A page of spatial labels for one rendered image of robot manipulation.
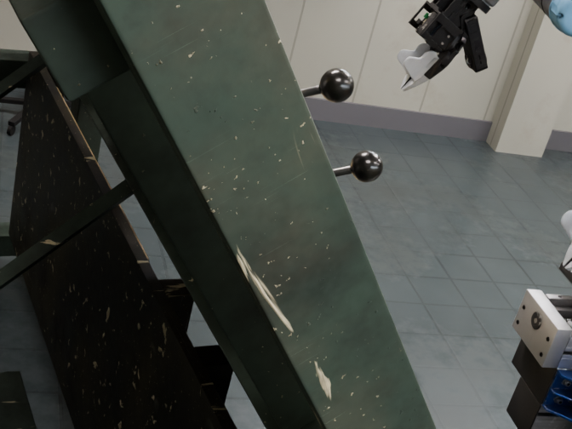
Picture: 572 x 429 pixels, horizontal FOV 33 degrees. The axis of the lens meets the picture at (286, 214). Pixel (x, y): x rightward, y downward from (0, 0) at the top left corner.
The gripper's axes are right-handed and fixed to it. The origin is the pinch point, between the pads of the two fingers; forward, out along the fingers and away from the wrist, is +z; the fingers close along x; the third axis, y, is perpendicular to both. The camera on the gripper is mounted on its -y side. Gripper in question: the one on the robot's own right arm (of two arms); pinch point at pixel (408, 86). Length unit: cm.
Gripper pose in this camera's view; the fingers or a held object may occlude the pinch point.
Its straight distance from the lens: 182.6
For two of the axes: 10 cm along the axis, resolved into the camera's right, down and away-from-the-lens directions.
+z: -6.4, 7.3, 2.6
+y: -7.4, -4.8, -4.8
